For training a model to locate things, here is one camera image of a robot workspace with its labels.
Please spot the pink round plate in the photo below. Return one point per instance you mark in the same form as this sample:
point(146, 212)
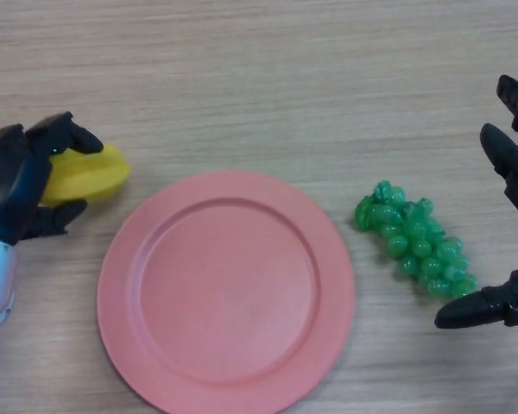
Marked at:
point(226, 293)

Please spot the green grape bunch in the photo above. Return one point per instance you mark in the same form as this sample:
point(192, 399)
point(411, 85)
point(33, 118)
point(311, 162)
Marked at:
point(418, 246)

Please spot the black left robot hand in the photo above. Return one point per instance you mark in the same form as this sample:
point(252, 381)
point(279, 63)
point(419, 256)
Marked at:
point(8, 194)

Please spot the yellow starfruit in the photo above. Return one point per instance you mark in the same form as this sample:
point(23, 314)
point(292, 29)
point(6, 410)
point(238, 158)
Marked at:
point(90, 177)

